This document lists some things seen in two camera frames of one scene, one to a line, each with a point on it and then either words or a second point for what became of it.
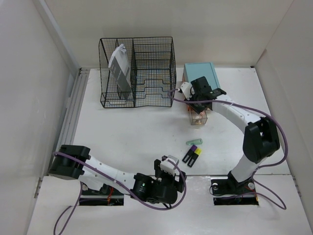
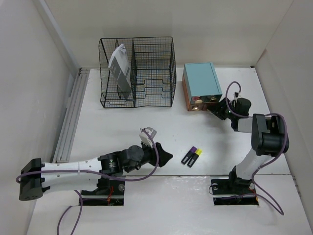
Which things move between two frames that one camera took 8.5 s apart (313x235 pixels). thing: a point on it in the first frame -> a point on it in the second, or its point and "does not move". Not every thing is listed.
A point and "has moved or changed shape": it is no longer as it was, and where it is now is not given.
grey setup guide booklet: (120, 66) does not move
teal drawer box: (192, 71) has moved or changed shape
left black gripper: (177, 184) -> (163, 156)
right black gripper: (198, 109) -> (217, 109)
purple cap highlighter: (187, 157) does not move
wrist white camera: (187, 90) -> (236, 94)
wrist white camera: (167, 166) -> (145, 136)
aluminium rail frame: (73, 106) does not move
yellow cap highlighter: (197, 152) does not move
